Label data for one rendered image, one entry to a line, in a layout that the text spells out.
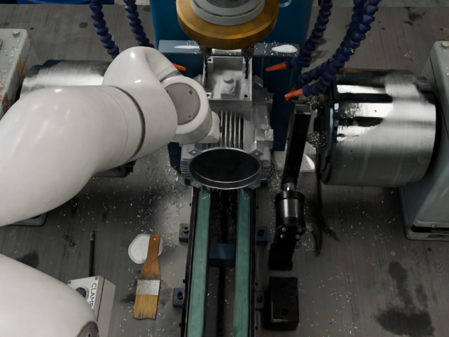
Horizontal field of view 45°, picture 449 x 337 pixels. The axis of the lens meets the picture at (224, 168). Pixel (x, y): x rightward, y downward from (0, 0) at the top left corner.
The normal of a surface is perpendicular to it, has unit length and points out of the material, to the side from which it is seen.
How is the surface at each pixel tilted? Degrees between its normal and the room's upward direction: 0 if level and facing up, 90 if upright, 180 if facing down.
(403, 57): 0
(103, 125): 71
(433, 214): 90
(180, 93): 29
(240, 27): 0
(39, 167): 50
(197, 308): 0
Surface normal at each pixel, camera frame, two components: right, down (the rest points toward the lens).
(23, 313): 0.17, -0.61
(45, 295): 0.36, -0.79
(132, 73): -0.40, -0.52
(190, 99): 0.00, -0.07
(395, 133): -0.03, 0.17
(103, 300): 0.91, -0.20
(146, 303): -0.02, -0.53
